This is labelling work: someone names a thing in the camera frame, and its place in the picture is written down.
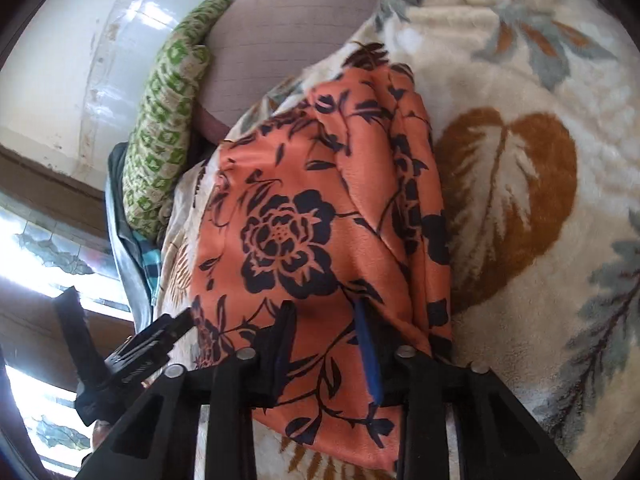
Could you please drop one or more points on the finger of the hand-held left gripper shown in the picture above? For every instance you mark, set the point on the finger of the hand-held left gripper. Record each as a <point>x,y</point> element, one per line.
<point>170,327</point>
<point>75,330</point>

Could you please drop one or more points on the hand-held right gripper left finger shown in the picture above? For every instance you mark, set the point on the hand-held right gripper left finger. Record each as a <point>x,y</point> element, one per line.
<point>277,350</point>

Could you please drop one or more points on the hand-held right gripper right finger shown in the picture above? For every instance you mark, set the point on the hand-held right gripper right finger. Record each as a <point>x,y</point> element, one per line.
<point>369,355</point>

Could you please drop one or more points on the orange floral garment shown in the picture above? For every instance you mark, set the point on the orange floral garment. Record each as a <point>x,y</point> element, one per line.
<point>300,185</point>

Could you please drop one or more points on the wooden door with leaded glass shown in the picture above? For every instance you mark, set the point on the wooden door with leaded glass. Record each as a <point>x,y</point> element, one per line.
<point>40,320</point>

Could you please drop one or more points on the teal striped cloth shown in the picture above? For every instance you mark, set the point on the teal striped cloth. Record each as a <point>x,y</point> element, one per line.
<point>150,265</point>

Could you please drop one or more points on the green checkered pillow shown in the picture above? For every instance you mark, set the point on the green checkered pillow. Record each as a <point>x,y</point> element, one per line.
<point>160,150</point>

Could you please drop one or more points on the leaf printed bed blanket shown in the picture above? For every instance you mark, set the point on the leaf printed bed blanket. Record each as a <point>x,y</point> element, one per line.
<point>525,85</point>

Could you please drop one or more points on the mauve pillow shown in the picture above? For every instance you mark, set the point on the mauve pillow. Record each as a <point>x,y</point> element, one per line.
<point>280,35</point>

